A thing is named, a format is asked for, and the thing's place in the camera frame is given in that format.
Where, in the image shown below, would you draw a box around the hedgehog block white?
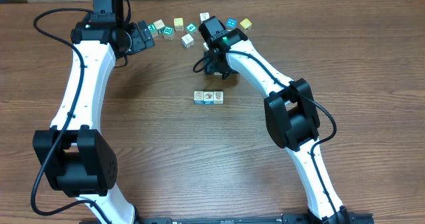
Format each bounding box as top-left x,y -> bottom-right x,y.
213,91 -> 224,104

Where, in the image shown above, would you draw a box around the acorn block yellow sides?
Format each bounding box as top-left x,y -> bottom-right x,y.
203,91 -> 214,104

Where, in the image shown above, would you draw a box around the owl block blue side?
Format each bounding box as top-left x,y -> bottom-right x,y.
193,90 -> 204,104

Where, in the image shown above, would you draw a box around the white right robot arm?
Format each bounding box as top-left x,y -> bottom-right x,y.
200,28 -> 349,223

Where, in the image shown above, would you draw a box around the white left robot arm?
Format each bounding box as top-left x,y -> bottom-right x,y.
30,21 -> 155,223

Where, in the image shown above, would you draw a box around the green C block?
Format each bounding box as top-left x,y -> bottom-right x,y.
147,23 -> 159,38

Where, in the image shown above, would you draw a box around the soccer ball block white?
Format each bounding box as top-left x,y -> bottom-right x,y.
203,43 -> 209,51

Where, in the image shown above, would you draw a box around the beige top block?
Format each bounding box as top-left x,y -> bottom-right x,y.
153,19 -> 165,35

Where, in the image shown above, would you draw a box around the green R block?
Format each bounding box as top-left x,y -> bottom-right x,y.
163,26 -> 175,40

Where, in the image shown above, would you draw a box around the white plain block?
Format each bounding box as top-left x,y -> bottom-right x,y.
181,33 -> 195,49

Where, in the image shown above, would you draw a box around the yellow top block left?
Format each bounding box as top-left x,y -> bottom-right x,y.
173,17 -> 185,31

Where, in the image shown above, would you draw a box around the green 4 block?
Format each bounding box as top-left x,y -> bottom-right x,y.
185,23 -> 198,35

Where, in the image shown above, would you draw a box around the blue top block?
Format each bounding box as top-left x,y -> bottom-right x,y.
226,18 -> 237,30

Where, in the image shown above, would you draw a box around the white block with drawing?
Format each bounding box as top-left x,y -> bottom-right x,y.
199,12 -> 210,23

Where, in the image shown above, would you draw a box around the yellow top block far right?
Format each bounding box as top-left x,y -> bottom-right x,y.
240,19 -> 252,31

